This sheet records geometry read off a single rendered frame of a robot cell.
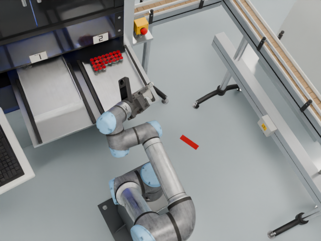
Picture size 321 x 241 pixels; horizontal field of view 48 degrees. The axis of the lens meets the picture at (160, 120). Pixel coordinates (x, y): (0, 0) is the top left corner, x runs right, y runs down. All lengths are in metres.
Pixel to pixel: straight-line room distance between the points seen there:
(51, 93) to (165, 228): 1.05
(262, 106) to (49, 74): 1.38
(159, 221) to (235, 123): 1.86
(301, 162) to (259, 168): 0.57
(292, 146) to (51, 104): 1.50
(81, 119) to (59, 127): 0.12
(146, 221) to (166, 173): 0.19
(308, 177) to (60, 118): 1.53
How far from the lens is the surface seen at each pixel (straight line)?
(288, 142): 2.45
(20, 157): 1.96
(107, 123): 1.34
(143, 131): 1.42
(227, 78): 2.82
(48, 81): 2.04
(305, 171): 2.43
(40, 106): 1.97
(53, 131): 1.89
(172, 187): 1.34
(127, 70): 2.05
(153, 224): 1.28
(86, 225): 2.62
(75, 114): 1.92
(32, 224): 2.68
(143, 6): 2.30
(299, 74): 2.25
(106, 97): 1.96
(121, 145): 1.41
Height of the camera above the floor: 2.57
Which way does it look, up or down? 63 degrees down
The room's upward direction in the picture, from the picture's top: 13 degrees clockwise
